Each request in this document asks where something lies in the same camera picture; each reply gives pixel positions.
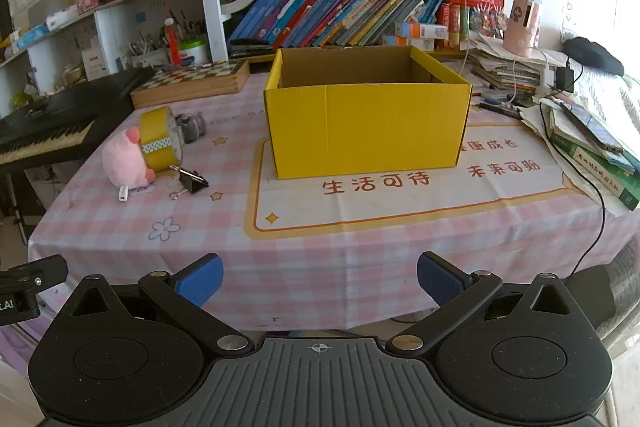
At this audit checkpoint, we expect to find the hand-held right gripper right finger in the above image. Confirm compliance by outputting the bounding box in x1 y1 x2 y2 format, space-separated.
386 252 593 355

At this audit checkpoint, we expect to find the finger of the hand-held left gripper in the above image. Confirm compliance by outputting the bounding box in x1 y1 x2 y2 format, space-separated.
0 255 68 294

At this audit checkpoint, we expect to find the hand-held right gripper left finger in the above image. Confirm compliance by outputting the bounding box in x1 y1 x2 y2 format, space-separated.
50 254 253 355

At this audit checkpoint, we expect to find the black binder clip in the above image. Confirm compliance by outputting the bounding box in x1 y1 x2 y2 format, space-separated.
168 164 210 200

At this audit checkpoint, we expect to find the pink plush pig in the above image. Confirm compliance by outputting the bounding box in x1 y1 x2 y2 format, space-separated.
102 129 156 202

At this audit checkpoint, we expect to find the small grey tape roll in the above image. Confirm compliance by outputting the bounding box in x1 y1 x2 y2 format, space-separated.
175 113 207 144

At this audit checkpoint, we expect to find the yellow tape roll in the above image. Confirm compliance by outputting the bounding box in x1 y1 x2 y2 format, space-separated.
138 106 185 170

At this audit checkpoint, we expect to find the yellow cardboard box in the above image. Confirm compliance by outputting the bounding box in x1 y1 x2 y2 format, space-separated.
263 45 473 180

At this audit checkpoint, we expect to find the pink checked cloth desktop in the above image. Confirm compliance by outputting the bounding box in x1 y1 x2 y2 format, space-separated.
27 72 640 333

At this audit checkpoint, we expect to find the black keyboard piano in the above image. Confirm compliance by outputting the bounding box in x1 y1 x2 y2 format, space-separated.
0 67 156 168

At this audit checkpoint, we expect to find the green book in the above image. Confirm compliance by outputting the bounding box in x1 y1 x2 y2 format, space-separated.
550 127 640 211

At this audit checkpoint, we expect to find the wooden chessboard box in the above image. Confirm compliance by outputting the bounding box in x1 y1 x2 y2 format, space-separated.
131 59 251 109

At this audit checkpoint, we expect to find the dark patterned notebook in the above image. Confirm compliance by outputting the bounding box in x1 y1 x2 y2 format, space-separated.
560 102 626 152

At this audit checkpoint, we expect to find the stack of papers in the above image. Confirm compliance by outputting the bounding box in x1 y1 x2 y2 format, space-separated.
470 32 566 92

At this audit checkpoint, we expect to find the white jar green lid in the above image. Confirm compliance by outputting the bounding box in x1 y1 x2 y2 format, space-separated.
178 38 210 66

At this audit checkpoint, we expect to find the cup of paint brushes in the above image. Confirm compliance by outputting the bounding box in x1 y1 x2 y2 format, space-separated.
127 27 171 68

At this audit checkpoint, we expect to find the black charger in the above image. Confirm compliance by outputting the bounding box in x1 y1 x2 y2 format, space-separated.
554 66 576 92

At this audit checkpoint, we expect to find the red tube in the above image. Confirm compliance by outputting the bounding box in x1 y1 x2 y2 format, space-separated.
165 19 181 65

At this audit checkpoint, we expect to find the black stapler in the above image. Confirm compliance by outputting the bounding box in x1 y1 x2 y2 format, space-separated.
229 38 276 58

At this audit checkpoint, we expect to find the orange white medicine box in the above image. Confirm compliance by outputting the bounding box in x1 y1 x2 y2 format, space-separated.
395 22 448 40

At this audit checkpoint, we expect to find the grey striped cloth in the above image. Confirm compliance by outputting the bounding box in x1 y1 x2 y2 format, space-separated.
572 67 640 128

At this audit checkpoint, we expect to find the pink paper holder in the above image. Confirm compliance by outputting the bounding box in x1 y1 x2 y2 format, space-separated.
502 0 543 58

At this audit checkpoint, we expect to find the row of blue children's books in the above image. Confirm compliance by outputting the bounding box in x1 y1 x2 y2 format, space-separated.
229 0 446 48

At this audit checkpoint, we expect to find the black cable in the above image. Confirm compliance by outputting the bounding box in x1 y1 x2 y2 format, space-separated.
537 99 608 280

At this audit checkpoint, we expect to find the white cable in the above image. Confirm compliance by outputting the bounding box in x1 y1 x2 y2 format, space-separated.
439 0 473 75

